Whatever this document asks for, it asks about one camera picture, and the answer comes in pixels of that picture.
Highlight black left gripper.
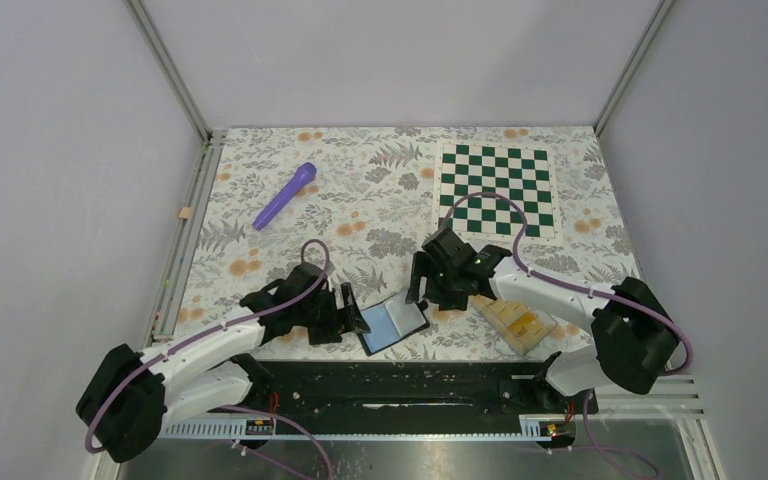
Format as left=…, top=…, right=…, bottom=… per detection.
left=296, top=282, right=369, bottom=344

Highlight black leather card holder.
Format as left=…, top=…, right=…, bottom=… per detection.
left=359, top=291, right=430, bottom=357

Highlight clear box of cards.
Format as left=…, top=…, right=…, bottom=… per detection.
left=470, top=295, right=557, bottom=355

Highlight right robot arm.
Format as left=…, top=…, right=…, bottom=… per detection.
left=406, top=227, right=684, bottom=412

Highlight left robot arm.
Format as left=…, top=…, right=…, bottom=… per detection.
left=75, top=262, right=370, bottom=463

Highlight floral tablecloth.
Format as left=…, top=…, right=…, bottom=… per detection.
left=164, top=126, right=639, bottom=337

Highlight green white chessboard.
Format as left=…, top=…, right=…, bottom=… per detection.
left=432, top=140, right=563, bottom=246

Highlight purple toy microphone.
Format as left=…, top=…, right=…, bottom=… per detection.
left=252, top=162, right=317, bottom=231

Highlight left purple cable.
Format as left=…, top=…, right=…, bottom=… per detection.
left=84, top=239, right=332, bottom=455

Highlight purple cable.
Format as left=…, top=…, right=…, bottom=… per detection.
left=440, top=192, right=695, bottom=378
left=84, top=239, right=332, bottom=455

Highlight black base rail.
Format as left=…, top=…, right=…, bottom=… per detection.
left=242, top=360, right=599, bottom=436

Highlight white slotted cable duct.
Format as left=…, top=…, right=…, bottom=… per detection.
left=158, top=415, right=577, bottom=444

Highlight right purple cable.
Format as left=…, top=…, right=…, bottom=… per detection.
left=440, top=192, right=695, bottom=378

